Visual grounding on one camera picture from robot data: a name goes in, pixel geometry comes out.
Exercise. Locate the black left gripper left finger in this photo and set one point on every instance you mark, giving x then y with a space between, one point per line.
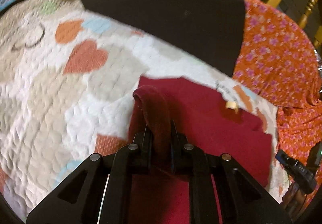
98 190

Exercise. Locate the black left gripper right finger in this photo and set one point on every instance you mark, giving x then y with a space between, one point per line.
220 189

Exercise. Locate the dark red garment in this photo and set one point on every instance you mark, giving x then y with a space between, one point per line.
200 113

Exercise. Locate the right hand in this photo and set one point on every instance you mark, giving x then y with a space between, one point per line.
293 200

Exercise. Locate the beige garment label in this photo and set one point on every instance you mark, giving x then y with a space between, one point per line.
232 105

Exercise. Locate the quilted heart pattern bedspread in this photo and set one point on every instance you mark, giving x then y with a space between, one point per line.
67 78

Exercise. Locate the orange floral fabric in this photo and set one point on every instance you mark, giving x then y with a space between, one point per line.
277 62

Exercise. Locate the black flat cushion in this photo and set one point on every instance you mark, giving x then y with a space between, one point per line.
211 30

